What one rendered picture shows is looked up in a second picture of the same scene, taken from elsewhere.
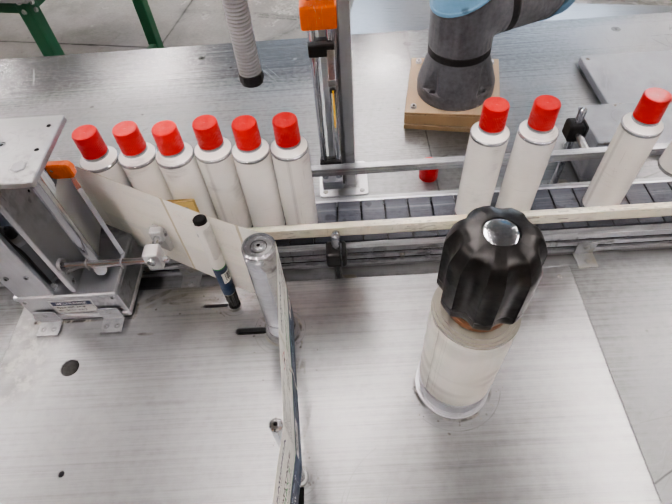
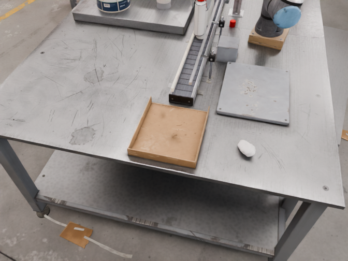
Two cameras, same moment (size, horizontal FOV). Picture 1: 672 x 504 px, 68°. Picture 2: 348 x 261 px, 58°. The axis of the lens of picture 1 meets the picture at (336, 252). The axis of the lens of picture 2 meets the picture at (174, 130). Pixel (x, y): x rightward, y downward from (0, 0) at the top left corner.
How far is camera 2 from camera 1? 2.01 m
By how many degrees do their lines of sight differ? 59
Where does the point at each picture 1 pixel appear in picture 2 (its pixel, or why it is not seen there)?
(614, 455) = (140, 17)
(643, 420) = (145, 33)
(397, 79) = not seen: hidden behind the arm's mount
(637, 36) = (309, 99)
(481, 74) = (261, 23)
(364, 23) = (332, 31)
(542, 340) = (167, 17)
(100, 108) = not seen: outside the picture
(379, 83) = not seen: hidden behind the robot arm
